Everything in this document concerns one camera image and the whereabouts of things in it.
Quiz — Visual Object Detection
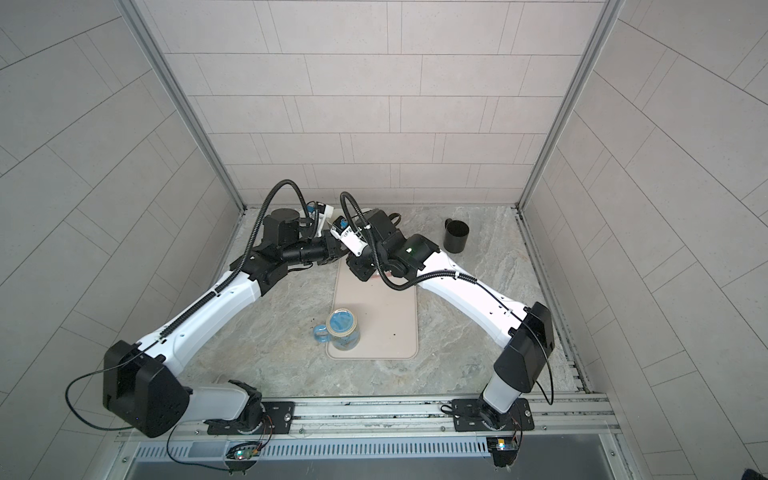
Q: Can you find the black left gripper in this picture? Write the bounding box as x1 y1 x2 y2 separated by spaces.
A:
280 233 354 269

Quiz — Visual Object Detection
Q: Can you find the black mug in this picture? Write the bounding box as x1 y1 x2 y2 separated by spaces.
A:
443 219 470 254

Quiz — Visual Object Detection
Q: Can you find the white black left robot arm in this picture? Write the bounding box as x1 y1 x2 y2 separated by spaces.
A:
102 206 348 438

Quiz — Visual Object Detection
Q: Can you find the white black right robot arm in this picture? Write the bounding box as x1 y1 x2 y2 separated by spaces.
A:
331 209 554 430

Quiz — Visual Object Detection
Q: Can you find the blue butterfly mug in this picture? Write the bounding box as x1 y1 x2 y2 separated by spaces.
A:
313 308 360 351

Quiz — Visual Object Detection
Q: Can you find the beige drying mat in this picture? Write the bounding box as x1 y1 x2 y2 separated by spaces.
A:
326 261 419 360

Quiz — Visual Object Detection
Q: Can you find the right circuit board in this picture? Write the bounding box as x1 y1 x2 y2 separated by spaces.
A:
486 437 520 468

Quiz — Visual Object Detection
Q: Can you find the left green circuit board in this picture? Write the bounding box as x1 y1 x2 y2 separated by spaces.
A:
224 441 263 475

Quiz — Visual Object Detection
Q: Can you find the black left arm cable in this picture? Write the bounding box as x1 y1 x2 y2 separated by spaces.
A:
64 178 313 472

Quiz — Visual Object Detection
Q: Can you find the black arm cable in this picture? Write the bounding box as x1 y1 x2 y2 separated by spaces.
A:
339 191 556 406
64 178 313 472

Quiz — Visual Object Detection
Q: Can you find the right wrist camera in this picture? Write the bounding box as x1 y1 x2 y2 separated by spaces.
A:
330 216 368 257

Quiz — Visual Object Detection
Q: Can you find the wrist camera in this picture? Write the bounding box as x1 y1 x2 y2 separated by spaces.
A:
307 201 334 237
330 216 368 257

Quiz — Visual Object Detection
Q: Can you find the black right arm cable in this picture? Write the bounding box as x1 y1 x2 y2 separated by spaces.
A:
339 191 556 406

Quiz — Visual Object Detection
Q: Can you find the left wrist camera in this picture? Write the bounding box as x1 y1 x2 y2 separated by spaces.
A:
307 201 334 237

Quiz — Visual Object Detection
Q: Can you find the aluminium mounting rail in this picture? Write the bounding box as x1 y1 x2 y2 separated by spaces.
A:
137 393 621 439

